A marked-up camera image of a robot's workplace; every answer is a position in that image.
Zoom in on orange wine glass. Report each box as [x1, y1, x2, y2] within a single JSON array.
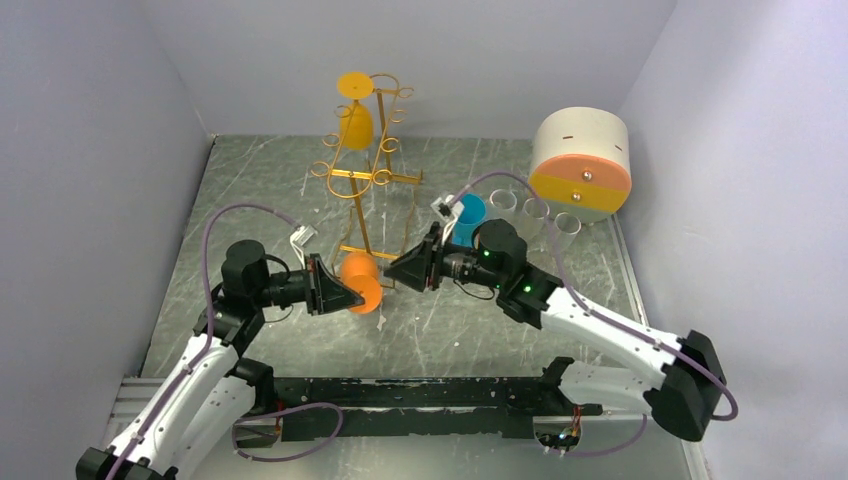
[[340, 252, 383, 314]]

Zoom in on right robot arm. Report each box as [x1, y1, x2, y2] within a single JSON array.
[[384, 219, 728, 442]]

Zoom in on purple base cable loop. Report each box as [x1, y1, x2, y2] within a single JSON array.
[[230, 402, 346, 464]]

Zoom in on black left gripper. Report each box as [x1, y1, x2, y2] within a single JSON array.
[[252, 253, 363, 315]]

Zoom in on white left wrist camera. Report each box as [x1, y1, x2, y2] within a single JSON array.
[[289, 225, 317, 267]]

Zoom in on round beige drawer cabinet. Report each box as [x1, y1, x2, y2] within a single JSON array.
[[528, 106, 632, 224]]

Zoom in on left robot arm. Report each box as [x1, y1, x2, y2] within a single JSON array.
[[75, 240, 365, 479]]

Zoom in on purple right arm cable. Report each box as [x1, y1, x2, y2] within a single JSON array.
[[447, 171, 739, 460]]

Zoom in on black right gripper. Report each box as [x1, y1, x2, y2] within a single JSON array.
[[384, 221, 505, 292]]

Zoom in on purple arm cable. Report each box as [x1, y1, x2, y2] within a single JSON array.
[[447, 171, 739, 460], [105, 203, 299, 480]]

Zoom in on gold wire glass rack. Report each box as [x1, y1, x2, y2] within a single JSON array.
[[310, 73, 424, 264]]

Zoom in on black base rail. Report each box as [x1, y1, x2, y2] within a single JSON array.
[[248, 377, 603, 441]]

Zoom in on yellow wine glass right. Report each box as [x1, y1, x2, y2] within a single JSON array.
[[337, 72, 375, 150]]

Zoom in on clear wine glass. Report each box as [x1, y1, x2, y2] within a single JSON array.
[[517, 197, 550, 243], [553, 212, 582, 254], [487, 189, 518, 226]]

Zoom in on blue wine glass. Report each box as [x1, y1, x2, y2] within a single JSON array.
[[451, 193, 487, 247]]

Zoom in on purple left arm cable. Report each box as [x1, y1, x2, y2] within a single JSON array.
[[105, 203, 299, 480]]

